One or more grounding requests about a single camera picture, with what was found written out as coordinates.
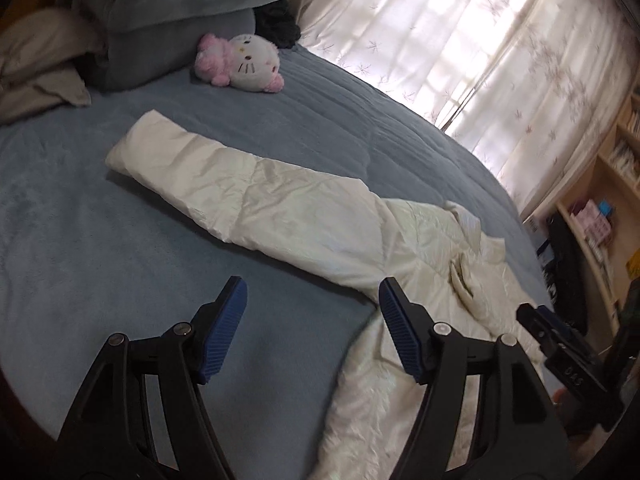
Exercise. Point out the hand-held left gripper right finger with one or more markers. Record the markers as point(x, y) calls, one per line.
point(400, 330)

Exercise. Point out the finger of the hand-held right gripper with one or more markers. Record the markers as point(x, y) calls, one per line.
point(560, 321)
point(532, 322)

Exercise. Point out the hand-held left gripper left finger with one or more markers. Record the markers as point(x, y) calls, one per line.
point(225, 330)

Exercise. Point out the white puffer jacket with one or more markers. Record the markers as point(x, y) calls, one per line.
point(280, 210)

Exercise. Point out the black bag under shelf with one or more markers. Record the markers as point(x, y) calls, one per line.
point(565, 265)

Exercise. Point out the wooden bookshelf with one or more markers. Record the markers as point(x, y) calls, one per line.
point(607, 260)

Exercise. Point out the yellow bag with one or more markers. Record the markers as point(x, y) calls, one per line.
point(633, 266)

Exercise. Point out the white printed carton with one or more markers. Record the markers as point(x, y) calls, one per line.
point(532, 224)

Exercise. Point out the stack of pink boxes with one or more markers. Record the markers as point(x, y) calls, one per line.
point(592, 225)

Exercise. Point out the small blue box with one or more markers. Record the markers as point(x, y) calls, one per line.
point(605, 209)

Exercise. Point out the blue fleece bed blanket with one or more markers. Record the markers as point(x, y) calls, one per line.
point(100, 235)

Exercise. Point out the white leaf print curtain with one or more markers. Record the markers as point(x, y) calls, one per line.
point(550, 100)
point(410, 30)

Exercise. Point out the white pink cat plush toy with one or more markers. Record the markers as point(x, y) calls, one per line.
point(250, 62)

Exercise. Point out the dark knitted cloth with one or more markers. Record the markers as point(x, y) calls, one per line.
point(277, 22)

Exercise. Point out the beige pillow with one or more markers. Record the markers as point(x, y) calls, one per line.
point(40, 65)

